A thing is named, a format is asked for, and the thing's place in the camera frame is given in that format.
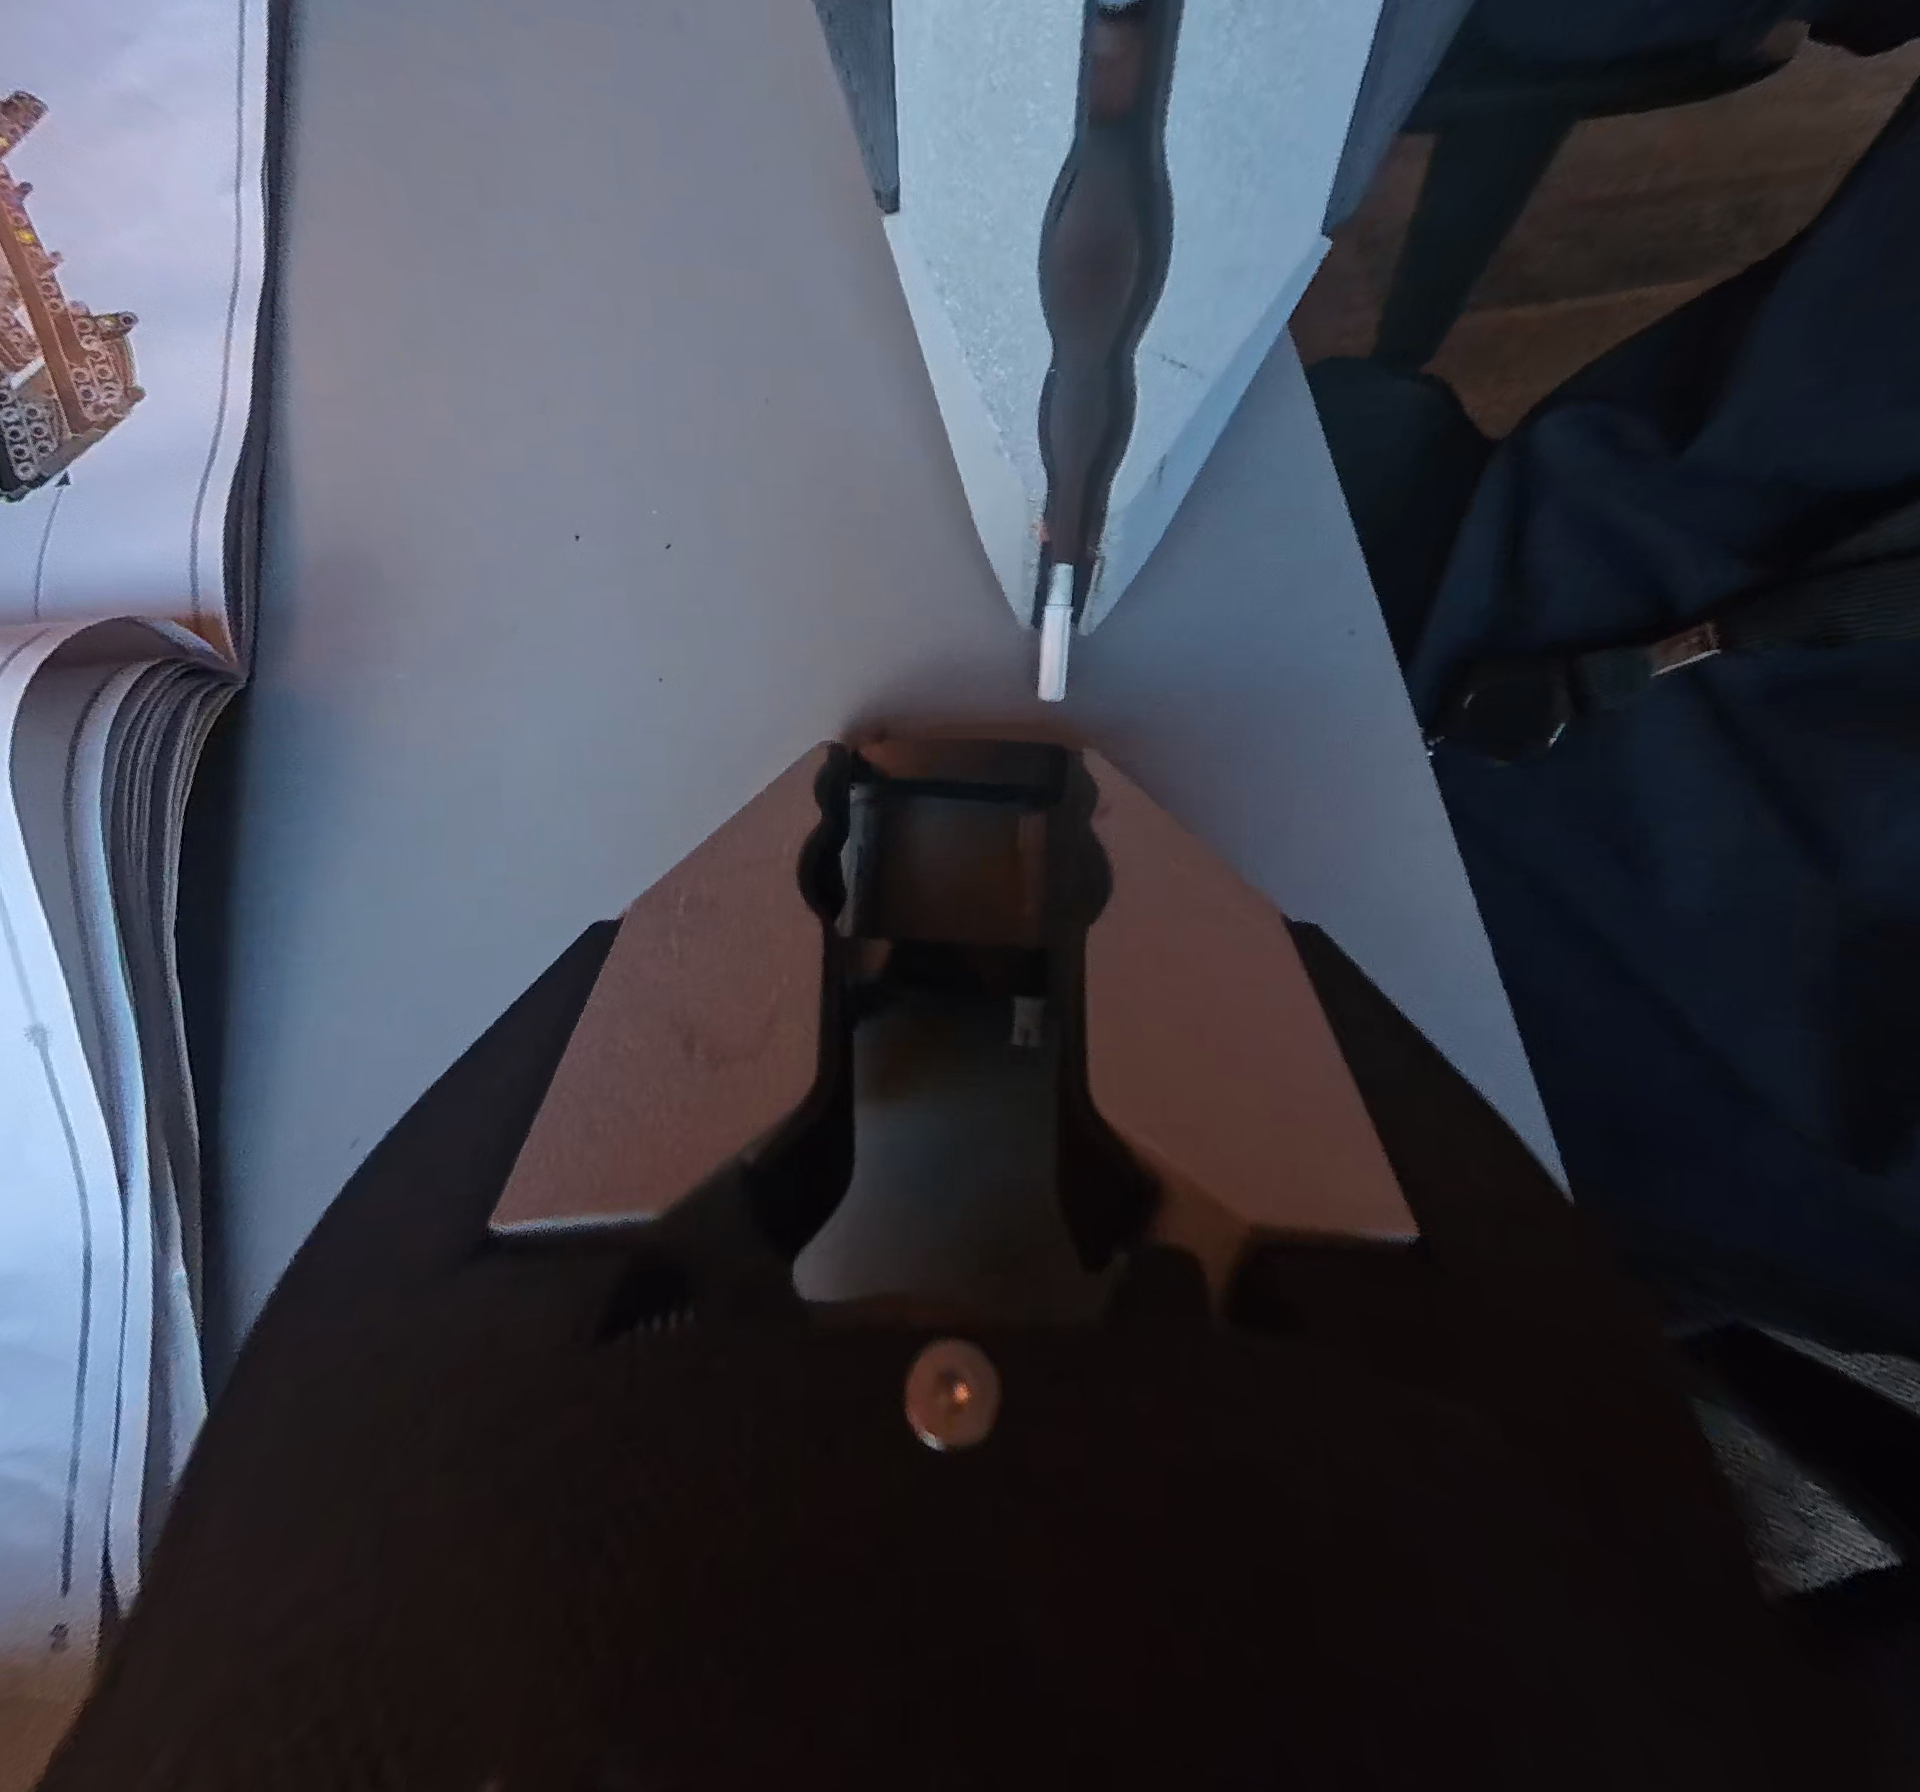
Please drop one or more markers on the black badge reel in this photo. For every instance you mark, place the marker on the black badge reel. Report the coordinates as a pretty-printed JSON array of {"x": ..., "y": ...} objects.
[{"x": 1516, "y": 712}]

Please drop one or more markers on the open lego instruction booklet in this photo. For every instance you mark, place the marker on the open lego instruction booklet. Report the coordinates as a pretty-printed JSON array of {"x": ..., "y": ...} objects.
[{"x": 135, "y": 247}]

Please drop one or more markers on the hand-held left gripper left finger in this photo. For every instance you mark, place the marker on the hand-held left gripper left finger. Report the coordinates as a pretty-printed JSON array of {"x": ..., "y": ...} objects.
[{"x": 660, "y": 1057}]

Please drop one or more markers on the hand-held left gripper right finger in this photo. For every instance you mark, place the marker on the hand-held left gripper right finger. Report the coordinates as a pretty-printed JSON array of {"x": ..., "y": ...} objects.
[{"x": 1246, "y": 1057}]

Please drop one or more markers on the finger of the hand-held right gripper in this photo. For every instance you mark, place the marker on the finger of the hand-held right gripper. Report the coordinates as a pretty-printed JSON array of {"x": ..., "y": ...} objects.
[
  {"x": 1273, "y": 97},
  {"x": 974, "y": 97}
]

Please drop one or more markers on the black lego frame piece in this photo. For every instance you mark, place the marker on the black lego frame piece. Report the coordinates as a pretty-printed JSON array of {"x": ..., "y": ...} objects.
[{"x": 960, "y": 761}]

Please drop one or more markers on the person's dark blue clothing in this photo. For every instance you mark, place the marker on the person's dark blue clothing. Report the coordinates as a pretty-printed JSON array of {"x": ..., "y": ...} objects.
[{"x": 1725, "y": 921}]

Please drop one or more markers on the small light grey lego pin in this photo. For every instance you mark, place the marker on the small light grey lego pin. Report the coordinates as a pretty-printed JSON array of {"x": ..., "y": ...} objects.
[{"x": 1056, "y": 654}]

